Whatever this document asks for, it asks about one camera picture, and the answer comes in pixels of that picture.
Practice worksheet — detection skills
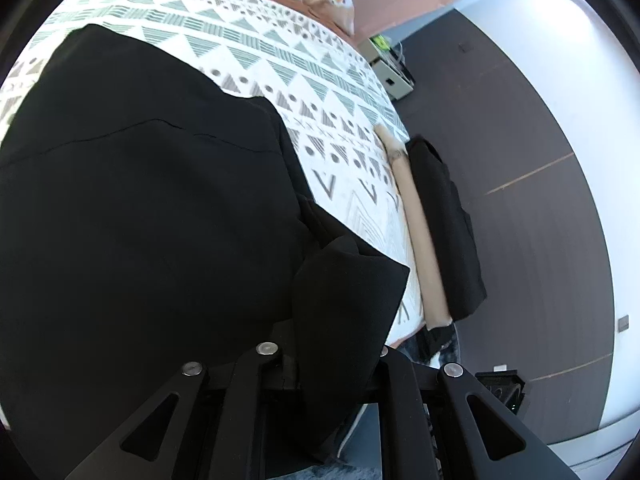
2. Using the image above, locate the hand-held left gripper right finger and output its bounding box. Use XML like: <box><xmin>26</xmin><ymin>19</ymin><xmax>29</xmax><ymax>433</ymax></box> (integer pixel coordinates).
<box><xmin>372</xmin><ymin>344</ymin><xmax>582</xmax><ymax>480</ymax></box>

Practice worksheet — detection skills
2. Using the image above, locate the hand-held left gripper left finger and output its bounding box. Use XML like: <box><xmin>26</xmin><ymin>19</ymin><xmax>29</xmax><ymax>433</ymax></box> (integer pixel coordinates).
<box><xmin>64</xmin><ymin>342</ymin><xmax>303</xmax><ymax>480</ymax></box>

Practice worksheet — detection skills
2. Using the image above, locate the black garment with yellow print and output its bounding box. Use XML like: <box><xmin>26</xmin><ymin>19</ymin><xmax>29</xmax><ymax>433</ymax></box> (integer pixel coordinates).
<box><xmin>0</xmin><ymin>24</ymin><xmax>412</xmax><ymax>467</ymax></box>

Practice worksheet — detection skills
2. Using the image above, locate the beige tube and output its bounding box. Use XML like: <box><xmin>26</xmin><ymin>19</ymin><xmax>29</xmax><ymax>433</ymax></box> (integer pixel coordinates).
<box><xmin>374</xmin><ymin>126</ymin><xmax>453</xmax><ymax>332</ymax></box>

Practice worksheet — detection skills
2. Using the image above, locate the white bedside box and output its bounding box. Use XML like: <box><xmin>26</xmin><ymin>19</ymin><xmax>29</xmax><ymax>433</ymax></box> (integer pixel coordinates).
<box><xmin>357</xmin><ymin>35</ymin><xmax>416</xmax><ymax>102</ymax></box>

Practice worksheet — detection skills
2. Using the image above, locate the white triangle patterned blanket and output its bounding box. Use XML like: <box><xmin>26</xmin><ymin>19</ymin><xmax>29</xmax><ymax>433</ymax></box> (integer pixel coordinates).
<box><xmin>0</xmin><ymin>0</ymin><xmax>417</xmax><ymax>348</ymax></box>

